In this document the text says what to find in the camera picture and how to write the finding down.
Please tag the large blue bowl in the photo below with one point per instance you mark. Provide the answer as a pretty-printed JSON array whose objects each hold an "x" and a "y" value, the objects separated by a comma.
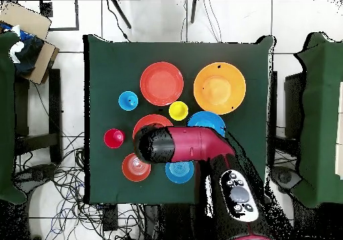
[{"x": 205, "y": 120}]

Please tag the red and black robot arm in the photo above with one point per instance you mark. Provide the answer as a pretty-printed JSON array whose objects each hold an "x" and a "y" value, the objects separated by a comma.
[{"x": 193, "y": 146}]

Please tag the yellow cup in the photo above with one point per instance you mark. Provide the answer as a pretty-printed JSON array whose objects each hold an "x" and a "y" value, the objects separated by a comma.
[{"x": 178, "y": 110}]

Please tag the wide red-orange bowl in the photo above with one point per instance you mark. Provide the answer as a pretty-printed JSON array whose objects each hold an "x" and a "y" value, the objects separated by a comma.
[
  {"x": 152, "y": 120},
  {"x": 161, "y": 83}
]

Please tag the blue cup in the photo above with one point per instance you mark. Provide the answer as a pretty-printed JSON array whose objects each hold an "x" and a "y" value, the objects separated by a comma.
[{"x": 128, "y": 100}]

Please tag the small blue bowl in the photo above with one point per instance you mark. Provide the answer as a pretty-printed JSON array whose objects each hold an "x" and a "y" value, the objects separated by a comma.
[{"x": 179, "y": 174}]

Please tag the red cup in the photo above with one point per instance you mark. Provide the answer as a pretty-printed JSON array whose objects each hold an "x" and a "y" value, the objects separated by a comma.
[{"x": 114, "y": 138}]

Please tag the small red-orange bowl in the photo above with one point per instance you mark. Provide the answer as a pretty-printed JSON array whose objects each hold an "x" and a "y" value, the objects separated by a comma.
[{"x": 134, "y": 171}]

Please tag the large orange bowl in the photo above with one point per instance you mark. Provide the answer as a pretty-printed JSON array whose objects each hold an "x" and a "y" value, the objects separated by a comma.
[{"x": 219, "y": 88}]

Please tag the dark green tablecloth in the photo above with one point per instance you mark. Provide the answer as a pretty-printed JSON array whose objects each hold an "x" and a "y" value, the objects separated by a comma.
[{"x": 115, "y": 63}]

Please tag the black power strip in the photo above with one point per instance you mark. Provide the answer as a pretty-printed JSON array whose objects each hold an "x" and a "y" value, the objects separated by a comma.
[{"x": 110, "y": 218}]

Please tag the black tripod leg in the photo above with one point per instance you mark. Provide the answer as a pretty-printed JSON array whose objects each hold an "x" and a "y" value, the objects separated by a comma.
[
  {"x": 193, "y": 12},
  {"x": 122, "y": 14}
]

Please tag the black chair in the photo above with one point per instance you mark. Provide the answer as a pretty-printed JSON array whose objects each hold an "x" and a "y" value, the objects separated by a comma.
[{"x": 293, "y": 103}]

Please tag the green cloth side table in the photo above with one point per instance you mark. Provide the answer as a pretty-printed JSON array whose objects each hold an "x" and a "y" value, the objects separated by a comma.
[
  {"x": 321, "y": 103},
  {"x": 6, "y": 116}
]

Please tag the blue and white cloth bundle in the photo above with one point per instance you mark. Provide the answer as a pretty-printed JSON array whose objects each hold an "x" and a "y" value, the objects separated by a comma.
[{"x": 26, "y": 52}]

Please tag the cardboard box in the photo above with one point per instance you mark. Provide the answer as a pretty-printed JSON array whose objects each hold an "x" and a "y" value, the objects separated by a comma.
[{"x": 26, "y": 17}]

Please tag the black metal frame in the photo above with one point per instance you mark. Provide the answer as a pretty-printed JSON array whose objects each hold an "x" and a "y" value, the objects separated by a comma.
[{"x": 46, "y": 9}]

